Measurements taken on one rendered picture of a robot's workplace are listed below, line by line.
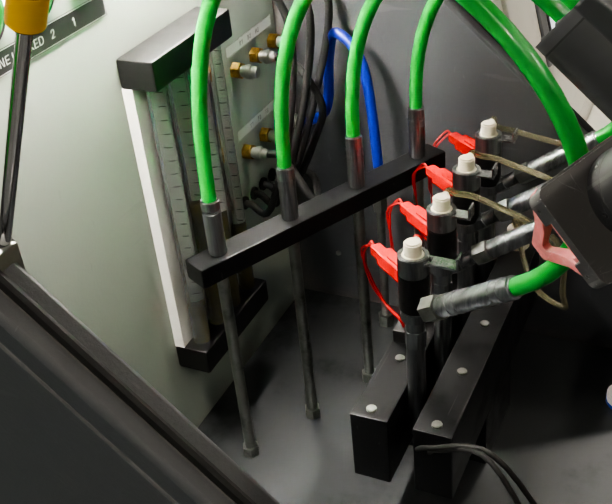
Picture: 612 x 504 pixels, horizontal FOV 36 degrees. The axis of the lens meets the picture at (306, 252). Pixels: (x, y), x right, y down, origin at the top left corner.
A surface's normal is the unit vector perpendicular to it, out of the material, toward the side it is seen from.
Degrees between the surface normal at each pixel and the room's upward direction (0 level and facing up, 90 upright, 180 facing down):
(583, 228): 45
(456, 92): 90
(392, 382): 0
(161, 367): 90
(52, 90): 90
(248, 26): 90
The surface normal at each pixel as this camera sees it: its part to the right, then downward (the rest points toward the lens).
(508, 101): -0.42, 0.53
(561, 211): 0.20, -0.25
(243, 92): 0.90, 0.16
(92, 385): 0.55, -0.50
